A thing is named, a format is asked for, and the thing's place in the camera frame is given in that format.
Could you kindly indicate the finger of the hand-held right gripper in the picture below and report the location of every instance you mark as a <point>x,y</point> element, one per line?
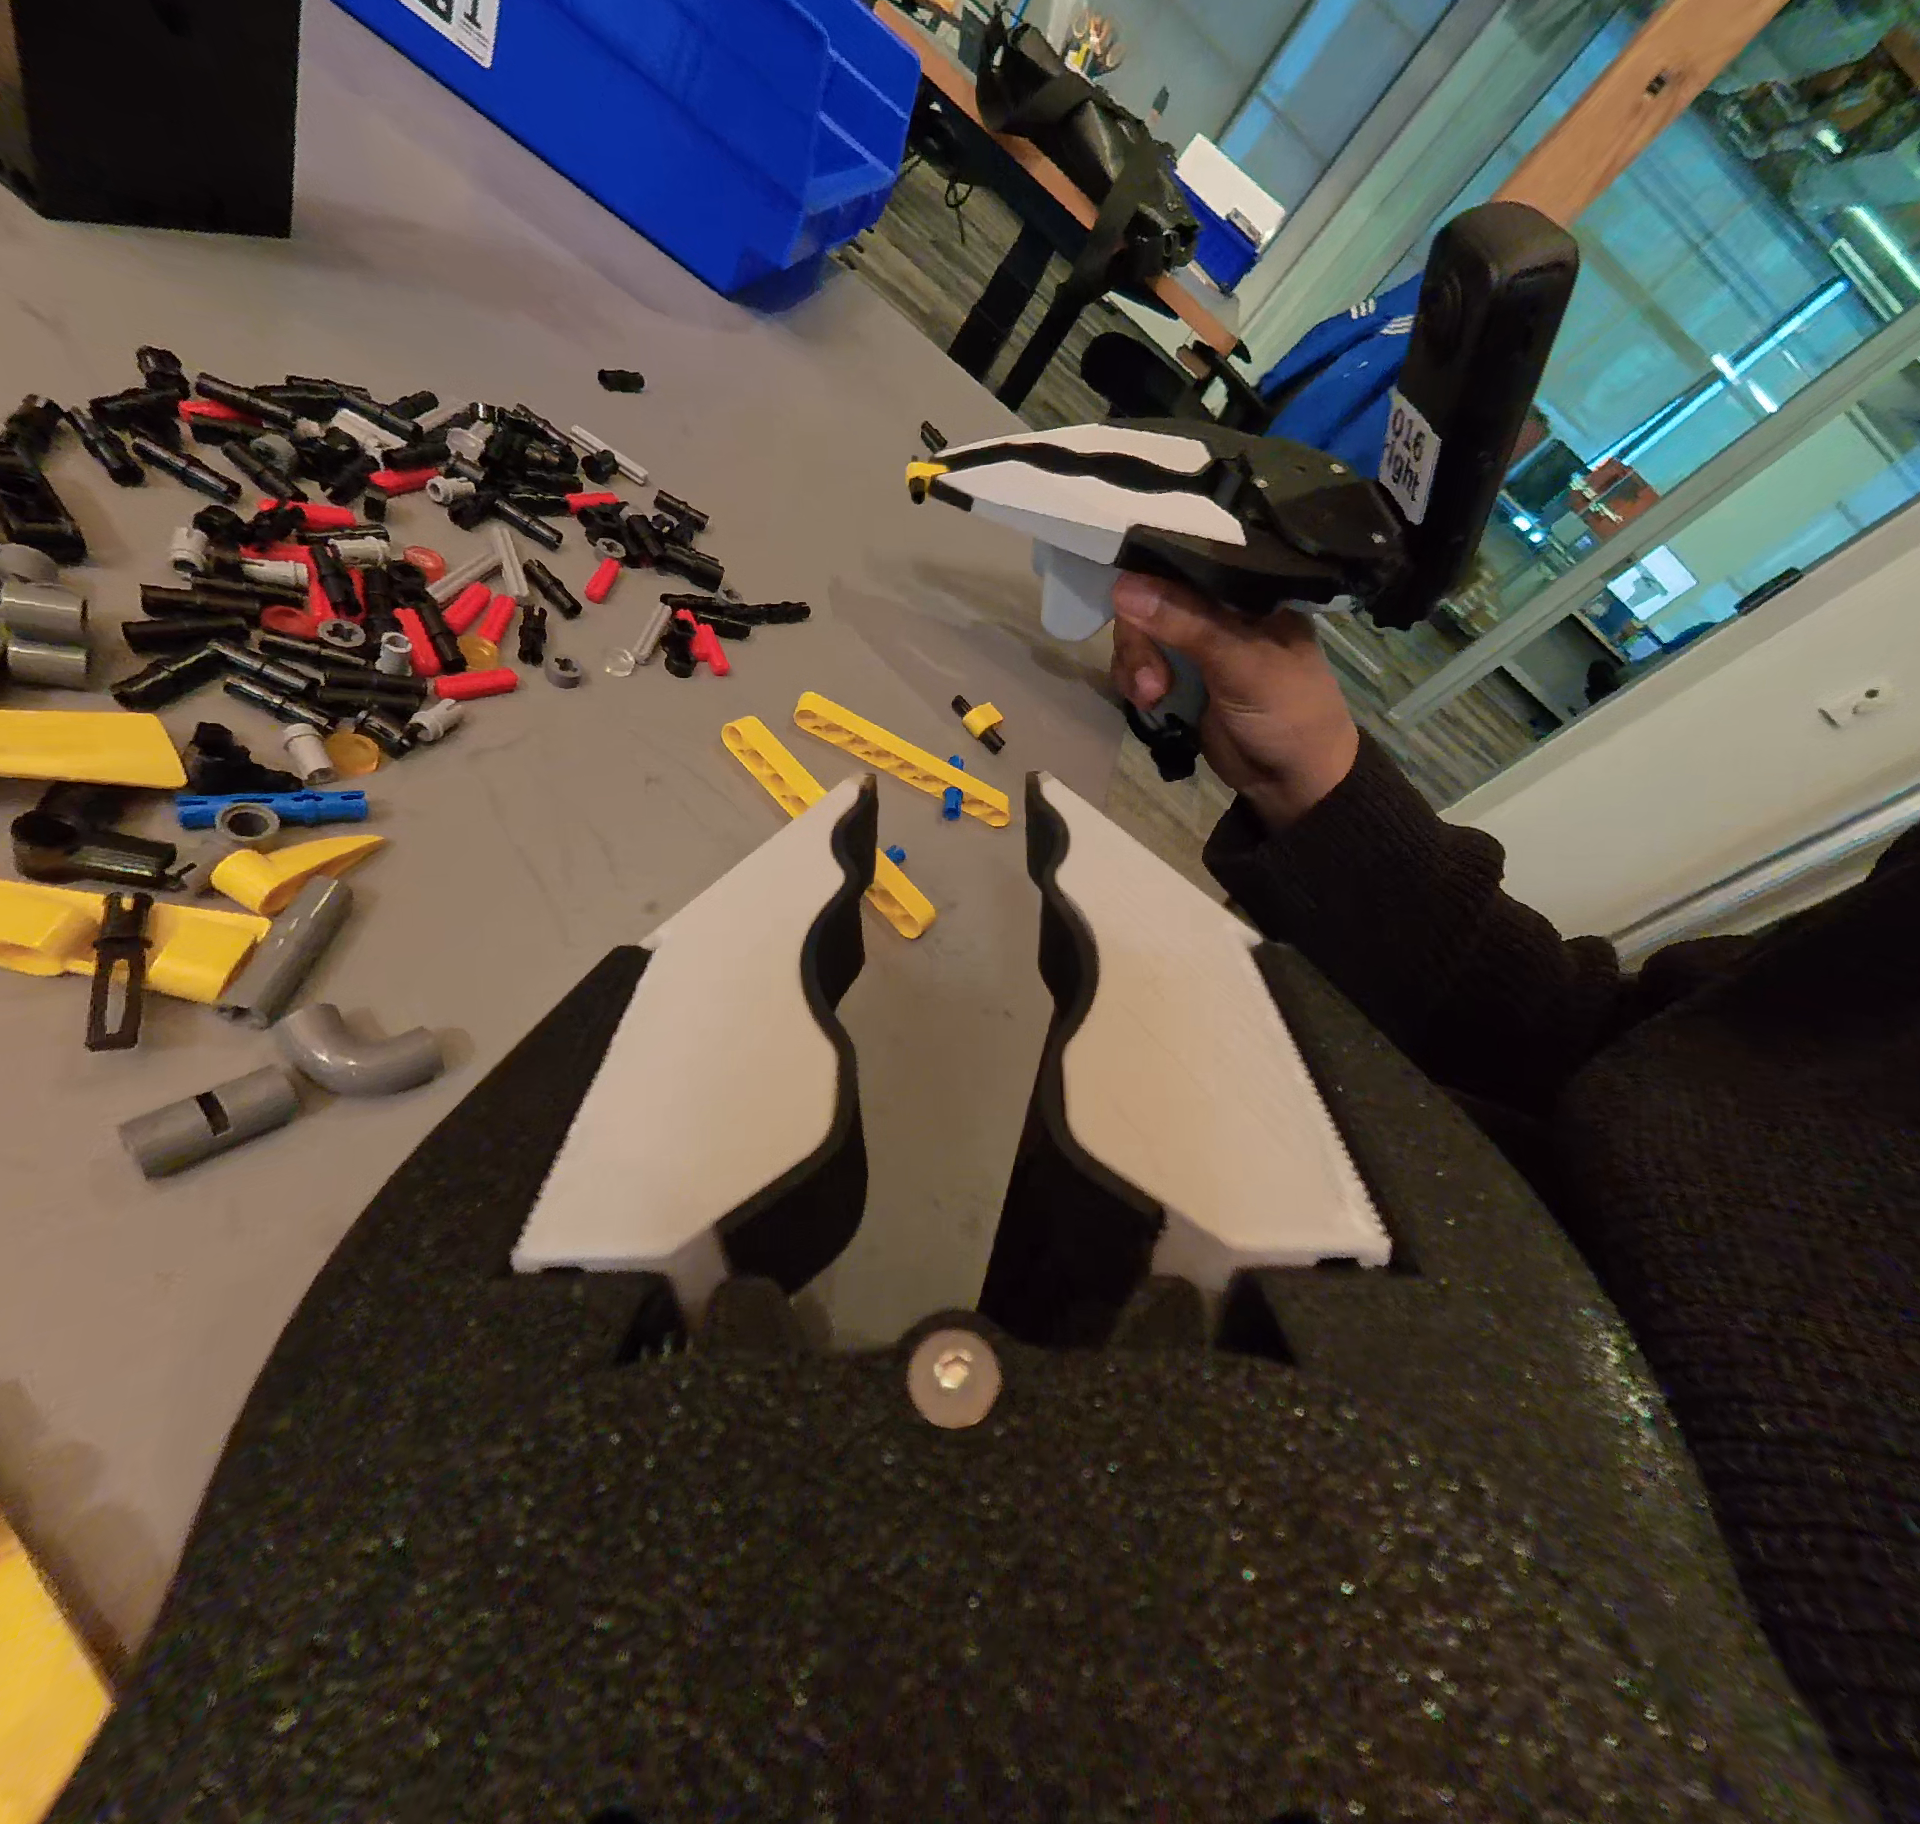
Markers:
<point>1111,520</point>
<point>1111,445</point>

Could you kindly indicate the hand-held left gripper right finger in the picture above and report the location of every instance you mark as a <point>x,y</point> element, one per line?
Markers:
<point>1200,1090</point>

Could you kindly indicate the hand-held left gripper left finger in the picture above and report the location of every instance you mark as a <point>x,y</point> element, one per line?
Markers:
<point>691,1090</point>

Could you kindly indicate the yellow holed beam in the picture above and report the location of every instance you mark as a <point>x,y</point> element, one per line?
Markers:
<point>765,759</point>
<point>886,751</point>

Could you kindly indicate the grey elbow pipe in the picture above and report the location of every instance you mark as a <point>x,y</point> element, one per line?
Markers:
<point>337,1051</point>

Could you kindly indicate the person's right hand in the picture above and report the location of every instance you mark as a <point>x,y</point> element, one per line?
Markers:
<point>1261,699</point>

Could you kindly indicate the black office chair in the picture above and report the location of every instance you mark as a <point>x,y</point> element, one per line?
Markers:
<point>1140,363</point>

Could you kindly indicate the blue jacket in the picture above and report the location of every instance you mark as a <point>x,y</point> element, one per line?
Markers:
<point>1336,384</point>

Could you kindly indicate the background wooden desk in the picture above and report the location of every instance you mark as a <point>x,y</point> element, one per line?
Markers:
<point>1008,295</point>

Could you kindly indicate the blue crate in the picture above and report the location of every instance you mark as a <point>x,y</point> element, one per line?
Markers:
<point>1222,258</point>

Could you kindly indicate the yellow connector black pin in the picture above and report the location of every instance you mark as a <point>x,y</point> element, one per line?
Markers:
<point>995,747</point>

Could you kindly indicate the white box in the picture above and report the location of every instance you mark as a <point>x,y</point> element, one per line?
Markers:
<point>1230,183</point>

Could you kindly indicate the black bag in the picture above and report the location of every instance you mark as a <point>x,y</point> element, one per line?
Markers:
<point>1080,114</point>

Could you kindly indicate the wooden pillar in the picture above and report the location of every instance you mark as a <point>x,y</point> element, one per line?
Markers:
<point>1681,55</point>

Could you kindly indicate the grey straight tube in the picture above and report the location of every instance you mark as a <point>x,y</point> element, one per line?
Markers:
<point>211,1121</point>
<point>291,946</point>

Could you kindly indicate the long blue axle pin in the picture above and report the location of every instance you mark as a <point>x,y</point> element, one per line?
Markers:
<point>321,806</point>

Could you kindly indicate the yellow wedge piece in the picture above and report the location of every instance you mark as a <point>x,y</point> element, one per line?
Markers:
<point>277,871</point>

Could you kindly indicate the yellow slotted panel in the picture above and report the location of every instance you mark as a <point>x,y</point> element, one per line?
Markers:
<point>196,946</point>

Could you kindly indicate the blue storage bin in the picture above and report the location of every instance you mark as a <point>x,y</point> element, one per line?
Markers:
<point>675,100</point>

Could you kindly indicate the black axle connector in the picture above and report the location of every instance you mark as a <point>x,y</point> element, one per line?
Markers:
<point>116,985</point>

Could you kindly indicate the person's black sweater torso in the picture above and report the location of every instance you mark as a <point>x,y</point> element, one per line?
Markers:
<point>1801,1254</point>

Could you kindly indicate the pile of black red pins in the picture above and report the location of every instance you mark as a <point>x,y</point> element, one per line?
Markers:
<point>181,635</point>

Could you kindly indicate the long yellow fairing panel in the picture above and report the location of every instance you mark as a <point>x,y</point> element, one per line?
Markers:
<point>91,747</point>

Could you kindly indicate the pile of yellow grey bricks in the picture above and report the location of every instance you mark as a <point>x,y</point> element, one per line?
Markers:
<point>46,609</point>

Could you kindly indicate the black brick tower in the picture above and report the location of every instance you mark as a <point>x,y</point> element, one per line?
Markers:
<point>151,69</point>

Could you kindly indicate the white wall outlet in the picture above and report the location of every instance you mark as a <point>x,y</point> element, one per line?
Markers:
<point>1857,704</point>

